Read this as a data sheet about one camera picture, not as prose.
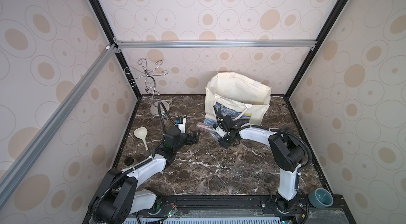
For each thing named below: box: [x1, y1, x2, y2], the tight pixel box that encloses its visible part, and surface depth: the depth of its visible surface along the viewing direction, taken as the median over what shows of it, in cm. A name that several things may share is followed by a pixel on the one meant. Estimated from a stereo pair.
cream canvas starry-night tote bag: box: [204, 72, 273, 126], surface depth 94 cm
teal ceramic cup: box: [308, 187, 334, 209], surface depth 74 cm
